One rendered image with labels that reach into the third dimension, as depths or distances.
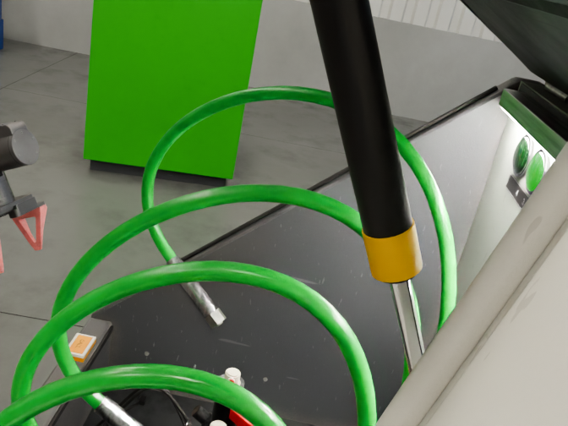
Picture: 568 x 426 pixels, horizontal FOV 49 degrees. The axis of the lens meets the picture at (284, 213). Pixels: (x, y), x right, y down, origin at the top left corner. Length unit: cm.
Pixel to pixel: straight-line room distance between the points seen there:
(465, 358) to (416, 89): 707
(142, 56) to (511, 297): 377
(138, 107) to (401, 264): 379
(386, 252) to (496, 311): 5
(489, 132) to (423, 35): 629
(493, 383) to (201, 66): 377
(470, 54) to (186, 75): 410
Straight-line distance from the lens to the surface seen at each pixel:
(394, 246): 22
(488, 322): 19
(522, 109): 75
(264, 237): 93
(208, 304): 75
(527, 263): 19
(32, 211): 115
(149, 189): 74
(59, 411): 90
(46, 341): 49
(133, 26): 389
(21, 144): 104
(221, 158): 406
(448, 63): 727
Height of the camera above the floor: 156
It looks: 23 degrees down
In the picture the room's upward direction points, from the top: 12 degrees clockwise
